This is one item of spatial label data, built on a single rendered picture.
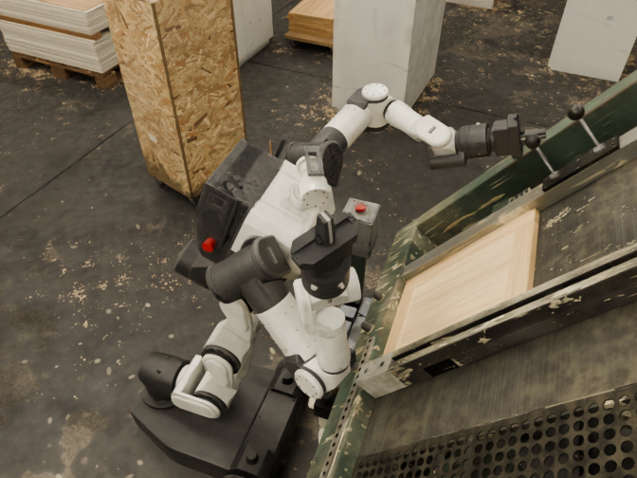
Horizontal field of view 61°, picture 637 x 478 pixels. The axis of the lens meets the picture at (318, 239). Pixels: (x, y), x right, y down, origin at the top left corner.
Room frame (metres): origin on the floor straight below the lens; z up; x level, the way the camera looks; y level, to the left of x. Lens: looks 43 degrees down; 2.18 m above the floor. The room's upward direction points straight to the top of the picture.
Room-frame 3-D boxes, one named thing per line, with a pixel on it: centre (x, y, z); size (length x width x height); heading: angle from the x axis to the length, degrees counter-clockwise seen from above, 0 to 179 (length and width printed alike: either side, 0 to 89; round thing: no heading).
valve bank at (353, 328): (1.03, -0.07, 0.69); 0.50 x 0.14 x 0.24; 160
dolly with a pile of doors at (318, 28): (5.04, -0.03, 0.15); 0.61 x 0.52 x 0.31; 155
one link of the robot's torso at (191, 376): (1.16, 0.44, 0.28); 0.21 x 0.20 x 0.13; 71
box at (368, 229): (1.47, -0.15, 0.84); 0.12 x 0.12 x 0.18; 70
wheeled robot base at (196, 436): (1.15, 0.41, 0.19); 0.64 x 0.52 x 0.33; 71
